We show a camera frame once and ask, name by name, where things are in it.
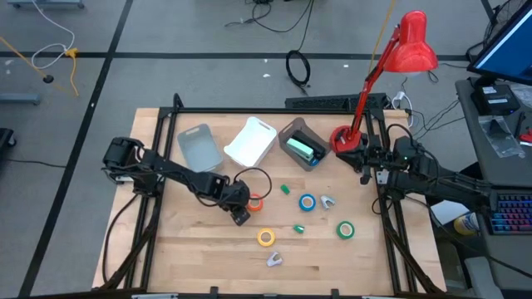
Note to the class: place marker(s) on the grey binder clip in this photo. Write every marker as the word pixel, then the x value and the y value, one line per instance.
pixel 275 261

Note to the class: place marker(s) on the grey desk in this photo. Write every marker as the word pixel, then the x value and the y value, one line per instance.
pixel 474 137

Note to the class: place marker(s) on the grey plastic bin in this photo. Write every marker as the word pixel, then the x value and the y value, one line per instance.
pixel 201 151

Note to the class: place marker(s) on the green mini stapler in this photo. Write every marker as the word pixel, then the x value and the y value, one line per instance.
pixel 284 189
pixel 299 229

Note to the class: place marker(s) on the black aluminium table frame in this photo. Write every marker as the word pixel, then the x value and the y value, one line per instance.
pixel 270 111

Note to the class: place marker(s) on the orange tape roll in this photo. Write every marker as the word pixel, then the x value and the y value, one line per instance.
pixel 258 205

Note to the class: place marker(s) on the yellow tape roll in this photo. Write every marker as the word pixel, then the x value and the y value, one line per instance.
pixel 259 237

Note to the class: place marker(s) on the grey floor rail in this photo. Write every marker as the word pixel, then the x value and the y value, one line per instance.
pixel 45 4
pixel 18 99

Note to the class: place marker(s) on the white box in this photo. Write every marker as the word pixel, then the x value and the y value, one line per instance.
pixel 451 212

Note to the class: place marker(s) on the black round floor plug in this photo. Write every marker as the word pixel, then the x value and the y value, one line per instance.
pixel 48 78

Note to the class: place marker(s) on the brown translucent plastic bin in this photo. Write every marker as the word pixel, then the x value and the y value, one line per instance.
pixel 287 137

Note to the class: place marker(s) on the clear plastic bag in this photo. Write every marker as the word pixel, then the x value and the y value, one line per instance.
pixel 498 137

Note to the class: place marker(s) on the black caster base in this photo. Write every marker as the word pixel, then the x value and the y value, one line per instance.
pixel 6 138

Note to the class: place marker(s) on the black mini computer box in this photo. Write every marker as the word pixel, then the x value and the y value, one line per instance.
pixel 494 99

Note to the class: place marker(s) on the red tool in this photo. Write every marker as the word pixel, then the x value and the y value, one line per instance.
pixel 527 137

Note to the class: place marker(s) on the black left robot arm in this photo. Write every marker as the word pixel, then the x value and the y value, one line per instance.
pixel 174 170

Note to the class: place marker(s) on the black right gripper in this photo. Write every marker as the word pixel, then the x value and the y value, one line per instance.
pixel 370 160

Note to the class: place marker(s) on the mint green stapler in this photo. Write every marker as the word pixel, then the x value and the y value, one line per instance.
pixel 299 149

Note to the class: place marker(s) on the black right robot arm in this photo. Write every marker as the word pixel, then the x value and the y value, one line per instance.
pixel 440 182

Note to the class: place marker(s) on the white power adapter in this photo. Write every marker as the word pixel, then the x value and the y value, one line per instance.
pixel 399 96

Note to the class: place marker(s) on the white plastic bin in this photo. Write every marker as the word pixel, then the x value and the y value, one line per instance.
pixel 251 143

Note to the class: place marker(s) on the yellow wipes container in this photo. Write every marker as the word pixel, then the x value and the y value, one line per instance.
pixel 465 224

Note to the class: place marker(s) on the backlit rainbow keyboard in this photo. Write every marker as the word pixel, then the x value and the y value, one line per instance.
pixel 513 214

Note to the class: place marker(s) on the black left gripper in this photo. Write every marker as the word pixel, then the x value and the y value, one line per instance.
pixel 239 199

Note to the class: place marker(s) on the green tape roll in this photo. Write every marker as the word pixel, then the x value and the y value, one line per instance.
pixel 338 230

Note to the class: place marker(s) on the grey-blue staple remover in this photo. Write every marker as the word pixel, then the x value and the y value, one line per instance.
pixel 325 203

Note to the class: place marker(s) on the computer monitor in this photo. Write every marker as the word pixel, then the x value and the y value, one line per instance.
pixel 511 50

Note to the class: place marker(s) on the red desk lamp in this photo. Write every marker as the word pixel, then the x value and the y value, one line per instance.
pixel 411 50

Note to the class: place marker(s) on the blue tape roll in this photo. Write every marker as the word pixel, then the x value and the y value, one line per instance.
pixel 301 202

